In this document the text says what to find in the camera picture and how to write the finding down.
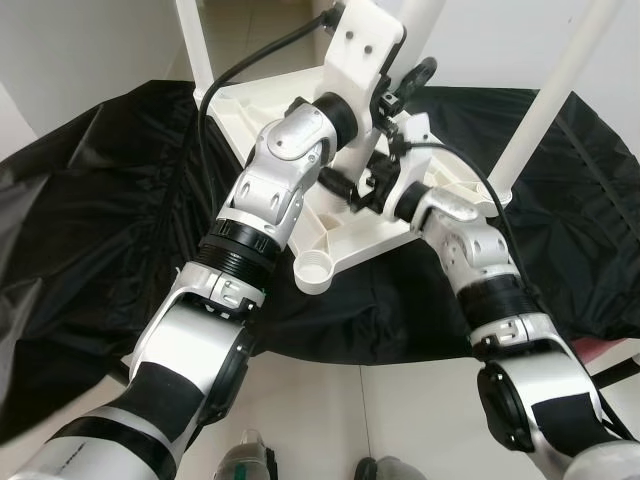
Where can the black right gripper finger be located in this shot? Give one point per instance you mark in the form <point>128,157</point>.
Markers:
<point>338,187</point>

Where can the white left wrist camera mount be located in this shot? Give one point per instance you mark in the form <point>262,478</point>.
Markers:
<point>365,45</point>

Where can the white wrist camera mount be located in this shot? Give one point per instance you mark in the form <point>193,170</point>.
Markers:
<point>412,185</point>
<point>365,45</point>

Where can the pink cloth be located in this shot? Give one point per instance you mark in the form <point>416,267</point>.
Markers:
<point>605,347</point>

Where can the black tablecloth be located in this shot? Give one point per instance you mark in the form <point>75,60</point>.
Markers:
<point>100,200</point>

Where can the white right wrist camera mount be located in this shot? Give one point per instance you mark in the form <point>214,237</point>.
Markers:
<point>412,185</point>

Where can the grey robot left foot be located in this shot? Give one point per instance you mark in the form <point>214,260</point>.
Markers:
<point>245,458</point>

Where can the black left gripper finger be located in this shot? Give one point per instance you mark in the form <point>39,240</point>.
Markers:
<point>421,80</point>

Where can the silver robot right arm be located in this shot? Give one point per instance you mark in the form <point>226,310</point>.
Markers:
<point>480,260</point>

